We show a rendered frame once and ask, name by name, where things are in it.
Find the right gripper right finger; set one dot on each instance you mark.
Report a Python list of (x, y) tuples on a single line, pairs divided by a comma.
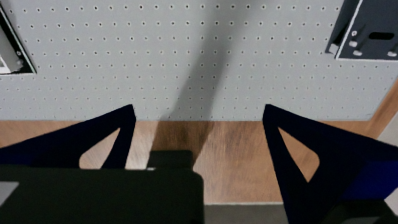
[(352, 167)]

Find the white grid rack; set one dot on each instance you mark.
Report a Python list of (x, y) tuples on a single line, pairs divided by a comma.
[(7, 55)]

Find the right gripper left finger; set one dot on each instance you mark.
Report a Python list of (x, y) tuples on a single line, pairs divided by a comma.
[(64, 147)]

